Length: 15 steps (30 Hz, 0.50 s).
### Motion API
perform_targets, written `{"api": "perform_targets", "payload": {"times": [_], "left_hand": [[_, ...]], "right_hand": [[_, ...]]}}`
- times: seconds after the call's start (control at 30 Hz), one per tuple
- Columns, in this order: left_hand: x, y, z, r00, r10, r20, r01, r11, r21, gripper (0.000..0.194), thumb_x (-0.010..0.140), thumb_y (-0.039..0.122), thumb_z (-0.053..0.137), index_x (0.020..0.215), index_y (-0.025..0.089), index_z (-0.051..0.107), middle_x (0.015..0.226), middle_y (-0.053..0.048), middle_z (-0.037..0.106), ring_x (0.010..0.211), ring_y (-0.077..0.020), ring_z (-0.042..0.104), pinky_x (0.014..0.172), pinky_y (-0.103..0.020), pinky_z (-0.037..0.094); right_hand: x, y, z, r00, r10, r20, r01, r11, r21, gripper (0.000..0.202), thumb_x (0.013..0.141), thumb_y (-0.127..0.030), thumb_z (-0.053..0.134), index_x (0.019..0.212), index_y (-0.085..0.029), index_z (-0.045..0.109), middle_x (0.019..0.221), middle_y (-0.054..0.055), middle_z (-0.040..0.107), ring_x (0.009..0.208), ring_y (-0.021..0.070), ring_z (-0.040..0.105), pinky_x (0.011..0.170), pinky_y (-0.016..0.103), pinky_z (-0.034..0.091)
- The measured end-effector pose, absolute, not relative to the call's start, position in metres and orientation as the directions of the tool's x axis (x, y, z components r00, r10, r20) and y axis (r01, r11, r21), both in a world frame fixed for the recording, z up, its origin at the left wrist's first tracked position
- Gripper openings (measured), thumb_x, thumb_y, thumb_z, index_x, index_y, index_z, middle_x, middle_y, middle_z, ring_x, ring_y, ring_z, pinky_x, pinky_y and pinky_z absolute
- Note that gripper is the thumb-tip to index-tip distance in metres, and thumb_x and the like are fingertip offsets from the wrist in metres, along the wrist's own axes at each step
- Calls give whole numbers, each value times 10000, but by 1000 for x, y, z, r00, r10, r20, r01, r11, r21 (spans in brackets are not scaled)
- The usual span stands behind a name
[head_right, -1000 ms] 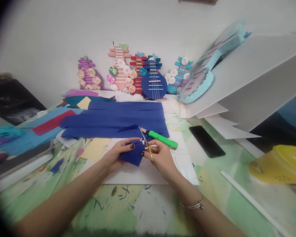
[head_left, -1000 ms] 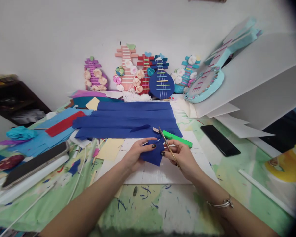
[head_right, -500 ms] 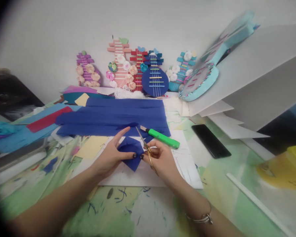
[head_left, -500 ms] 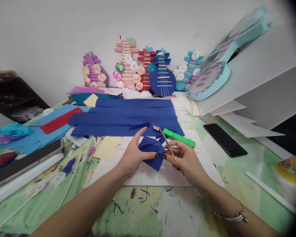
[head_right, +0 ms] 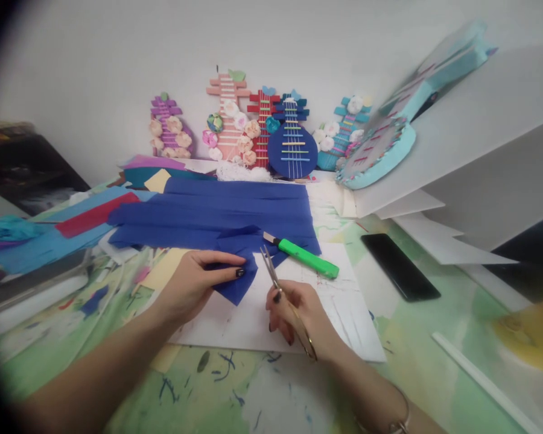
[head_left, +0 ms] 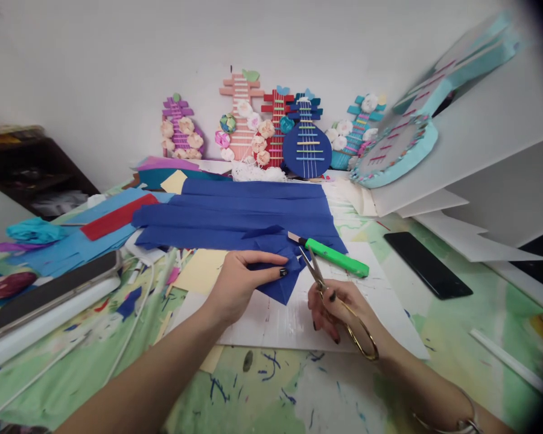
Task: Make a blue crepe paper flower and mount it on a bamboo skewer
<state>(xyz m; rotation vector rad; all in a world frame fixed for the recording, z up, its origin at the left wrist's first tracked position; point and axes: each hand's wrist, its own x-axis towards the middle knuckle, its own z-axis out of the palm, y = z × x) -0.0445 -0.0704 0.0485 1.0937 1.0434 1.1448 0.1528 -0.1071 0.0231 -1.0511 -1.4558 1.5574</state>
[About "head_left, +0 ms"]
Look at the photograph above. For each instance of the purple paper lute with flowers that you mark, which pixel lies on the purple paper lute with flowers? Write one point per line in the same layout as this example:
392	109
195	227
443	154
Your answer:
181	131

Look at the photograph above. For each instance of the person's left hand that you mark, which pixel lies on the person's left hand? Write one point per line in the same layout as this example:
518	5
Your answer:
240	289

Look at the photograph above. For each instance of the white foam boards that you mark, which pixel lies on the white foam boards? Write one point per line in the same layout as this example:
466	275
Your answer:
493	181

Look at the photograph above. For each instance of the white rectangular box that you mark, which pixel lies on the white rectangular box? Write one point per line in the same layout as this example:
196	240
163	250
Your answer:
36	332

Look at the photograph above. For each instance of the dark blue round paper lute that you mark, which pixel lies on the dark blue round paper lute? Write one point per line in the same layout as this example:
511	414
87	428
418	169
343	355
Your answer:
305	149

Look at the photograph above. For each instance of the red paper lute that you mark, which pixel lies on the red paper lute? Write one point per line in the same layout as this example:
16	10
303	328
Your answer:
277	113

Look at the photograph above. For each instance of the smartphone in clear case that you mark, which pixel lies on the smartphone in clear case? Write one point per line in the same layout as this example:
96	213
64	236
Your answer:
50	296

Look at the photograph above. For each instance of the person's right hand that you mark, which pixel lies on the person's right hand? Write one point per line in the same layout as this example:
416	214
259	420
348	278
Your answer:
353	312

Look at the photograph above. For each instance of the red paper strip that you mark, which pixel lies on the red paper strip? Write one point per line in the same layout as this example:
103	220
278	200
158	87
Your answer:
117	217

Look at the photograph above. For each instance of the light blue paper sheets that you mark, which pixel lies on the light blue paper sheets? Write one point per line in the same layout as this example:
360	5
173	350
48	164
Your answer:
72	253

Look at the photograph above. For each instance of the layered dark blue paper sheets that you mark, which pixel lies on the layered dark blue paper sheets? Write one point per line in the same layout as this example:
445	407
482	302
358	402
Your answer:
244	212

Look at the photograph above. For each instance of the dark red oval object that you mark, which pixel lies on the dark red oval object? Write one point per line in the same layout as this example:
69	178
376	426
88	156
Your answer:
6	285

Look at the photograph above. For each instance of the small pale yellow paper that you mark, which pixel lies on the small pale yellow paper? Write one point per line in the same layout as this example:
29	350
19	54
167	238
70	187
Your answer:
174	181

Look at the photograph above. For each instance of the person's left index finger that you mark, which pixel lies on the person's left index finger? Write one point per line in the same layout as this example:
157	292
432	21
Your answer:
258	257

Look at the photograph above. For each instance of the magenta paper sheet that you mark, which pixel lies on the magenta paper sheet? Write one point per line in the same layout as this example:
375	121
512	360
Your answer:
163	162

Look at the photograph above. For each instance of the teal paper sheet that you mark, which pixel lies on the teal paper sheet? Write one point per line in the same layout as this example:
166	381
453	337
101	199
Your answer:
151	177

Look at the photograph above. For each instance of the dark wooden shelf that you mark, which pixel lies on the dark wooden shelf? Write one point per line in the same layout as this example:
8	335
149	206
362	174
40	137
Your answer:
31	172

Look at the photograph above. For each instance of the large light blue lute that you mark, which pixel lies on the large light blue lute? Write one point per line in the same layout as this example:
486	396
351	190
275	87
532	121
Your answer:
398	149

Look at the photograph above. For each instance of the white cutting board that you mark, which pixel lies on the white cutting board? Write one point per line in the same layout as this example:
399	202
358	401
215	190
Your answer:
389	316

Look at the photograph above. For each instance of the black smartphone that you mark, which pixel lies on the black smartphone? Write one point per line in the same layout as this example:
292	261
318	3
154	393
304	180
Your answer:
427	264

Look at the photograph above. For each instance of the green utility knife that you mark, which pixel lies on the green utility knife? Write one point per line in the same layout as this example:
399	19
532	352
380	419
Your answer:
339	258

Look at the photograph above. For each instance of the pink paper lute with flowers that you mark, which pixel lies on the pink paper lute with flowers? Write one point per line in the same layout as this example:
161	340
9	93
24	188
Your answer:
242	126

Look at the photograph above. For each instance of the person's right thumb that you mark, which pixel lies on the person's right thumb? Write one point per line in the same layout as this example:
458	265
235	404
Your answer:
329	295

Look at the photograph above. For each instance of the large pale yellow paper sheet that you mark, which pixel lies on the large pale yellow paper sheet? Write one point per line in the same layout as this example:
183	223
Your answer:
199	273

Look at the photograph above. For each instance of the small turquoise paper lute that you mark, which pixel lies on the small turquoise paper lute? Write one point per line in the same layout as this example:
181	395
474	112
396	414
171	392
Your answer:
355	131

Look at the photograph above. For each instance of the person's right fingers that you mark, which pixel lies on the person's right fingers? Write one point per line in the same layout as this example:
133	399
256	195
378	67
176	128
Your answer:
322	318

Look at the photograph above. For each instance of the crumpled turquoise paper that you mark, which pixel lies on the crumpled turquoise paper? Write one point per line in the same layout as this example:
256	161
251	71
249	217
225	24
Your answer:
34	230

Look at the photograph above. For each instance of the white thread tangle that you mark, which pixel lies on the white thread tangle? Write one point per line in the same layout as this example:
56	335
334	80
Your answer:
258	171

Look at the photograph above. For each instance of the white plastic stick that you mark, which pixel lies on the white plastic stick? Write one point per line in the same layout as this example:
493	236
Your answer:
507	359

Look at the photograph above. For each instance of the small blue crepe paper piece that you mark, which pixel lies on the small blue crepe paper piece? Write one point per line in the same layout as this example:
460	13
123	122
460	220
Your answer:
278	289

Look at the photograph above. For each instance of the person's left thumb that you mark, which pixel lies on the person's left thumb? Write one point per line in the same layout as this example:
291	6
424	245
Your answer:
271	275

